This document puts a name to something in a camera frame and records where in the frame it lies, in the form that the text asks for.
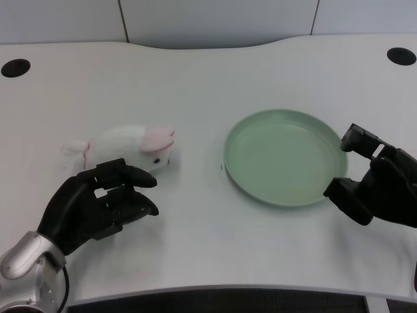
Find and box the white pink rabbit doll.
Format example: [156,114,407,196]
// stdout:
[61,124,177,173]

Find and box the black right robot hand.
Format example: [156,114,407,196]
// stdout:
[323,123,417,229]

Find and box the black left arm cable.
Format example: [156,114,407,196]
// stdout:
[54,264,71,313]

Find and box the black round cable grommet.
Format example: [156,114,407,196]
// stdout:
[386,47,417,67]
[0,58,31,78]

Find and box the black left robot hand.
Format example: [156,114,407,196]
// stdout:
[37,158,160,256]

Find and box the green round plate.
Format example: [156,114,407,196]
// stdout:
[223,108,350,209]

